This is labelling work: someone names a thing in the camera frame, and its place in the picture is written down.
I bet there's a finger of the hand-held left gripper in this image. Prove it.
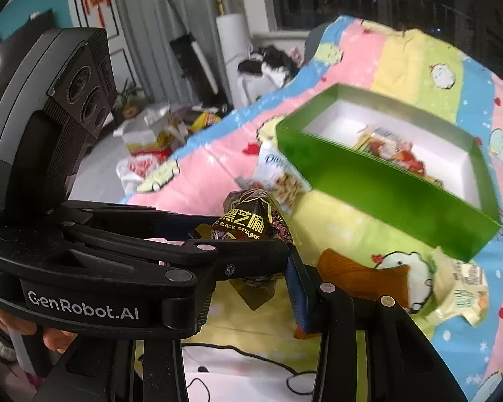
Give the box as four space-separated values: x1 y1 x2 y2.
73 234 290 287
59 203 219 241

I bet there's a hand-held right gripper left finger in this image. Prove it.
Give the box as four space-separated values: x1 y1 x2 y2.
31 339 189 402

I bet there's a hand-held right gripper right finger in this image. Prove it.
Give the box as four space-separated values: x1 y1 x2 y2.
287 255 466 402

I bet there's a black sesame snack packet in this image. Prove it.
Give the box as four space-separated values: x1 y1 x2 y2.
193 188 296 311

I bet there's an orange snack packet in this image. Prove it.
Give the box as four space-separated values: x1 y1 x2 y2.
293 248 412 340

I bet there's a white nut snack packet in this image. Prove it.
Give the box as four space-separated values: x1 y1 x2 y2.
235 142 313 214

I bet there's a green cardboard box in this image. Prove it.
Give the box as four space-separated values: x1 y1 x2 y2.
275 84 503 262

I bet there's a pale green snack packet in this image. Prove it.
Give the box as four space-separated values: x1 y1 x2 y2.
423 247 489 327

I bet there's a yellow rice cracker packet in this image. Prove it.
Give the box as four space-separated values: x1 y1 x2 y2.
353 133 380 151

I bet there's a red snack packet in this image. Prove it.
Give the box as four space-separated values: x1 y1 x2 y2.
367 139 427 175

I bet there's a white blue-label snack packet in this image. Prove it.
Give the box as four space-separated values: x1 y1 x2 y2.
371 127 409 145

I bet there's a person's left hand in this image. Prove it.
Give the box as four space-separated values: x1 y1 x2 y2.
0 297 78 354

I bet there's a white red-print plastic bag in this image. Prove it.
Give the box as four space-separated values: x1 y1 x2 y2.
116 155 160 195

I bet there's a potted plant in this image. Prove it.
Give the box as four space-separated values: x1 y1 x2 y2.
115 79 145 118

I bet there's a black upright vacuum cleaner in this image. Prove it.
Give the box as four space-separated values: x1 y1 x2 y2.
145 0 219 97

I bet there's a white rolled mat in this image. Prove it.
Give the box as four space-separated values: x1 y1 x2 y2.
216 13 256 110

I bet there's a pile of dark clothes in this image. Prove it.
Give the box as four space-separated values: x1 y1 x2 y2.
238 45 302 88

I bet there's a grey pillow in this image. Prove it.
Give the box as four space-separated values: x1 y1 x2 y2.
304 23 332 63

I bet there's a cartoon printed blanket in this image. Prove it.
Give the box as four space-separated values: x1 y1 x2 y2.
121 16 503 402

